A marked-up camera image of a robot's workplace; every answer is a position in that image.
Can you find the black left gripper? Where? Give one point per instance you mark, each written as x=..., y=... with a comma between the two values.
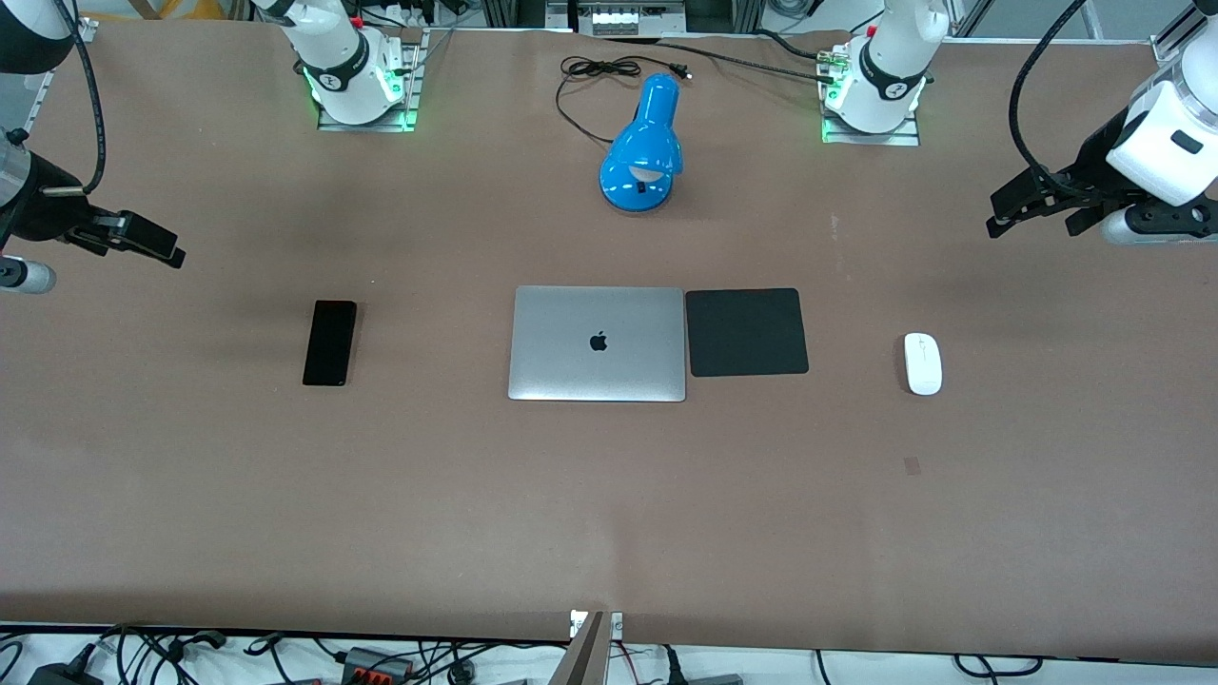
x=1090, y=165

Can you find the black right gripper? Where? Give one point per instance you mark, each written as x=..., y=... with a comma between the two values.
x=36, y=207

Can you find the white computer mouse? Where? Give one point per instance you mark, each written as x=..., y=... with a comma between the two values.
x=922, y=363

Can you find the black smartphone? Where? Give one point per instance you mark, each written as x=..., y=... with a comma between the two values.
x=330, y=342

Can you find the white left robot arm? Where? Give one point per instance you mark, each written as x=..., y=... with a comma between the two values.
x=890, y=57

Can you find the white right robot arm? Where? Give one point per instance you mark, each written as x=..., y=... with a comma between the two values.
x=333, y=48

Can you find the black mouse pad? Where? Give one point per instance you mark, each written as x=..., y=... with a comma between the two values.
x=746, y=333

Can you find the blue desk lamp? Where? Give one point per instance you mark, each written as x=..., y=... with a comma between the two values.
x=647, y=133

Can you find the black power adapter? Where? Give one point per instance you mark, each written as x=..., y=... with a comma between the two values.
x=65, y=675

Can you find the white power strip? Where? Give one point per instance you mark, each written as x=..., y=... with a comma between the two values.
x=633, y=19

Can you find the silver closed laptop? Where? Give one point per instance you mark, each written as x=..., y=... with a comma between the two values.
x=597, y=366

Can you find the grey box with orange buttons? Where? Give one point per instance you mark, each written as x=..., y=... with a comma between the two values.
x=376, y=664

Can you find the metal table corner bracket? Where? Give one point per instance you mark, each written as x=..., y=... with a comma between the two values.
x=86, y=30
x=1167, y=52

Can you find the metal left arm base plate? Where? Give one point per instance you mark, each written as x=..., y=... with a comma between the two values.
x=871, y=139

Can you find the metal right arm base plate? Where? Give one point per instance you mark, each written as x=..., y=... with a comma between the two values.
x=366, y=126

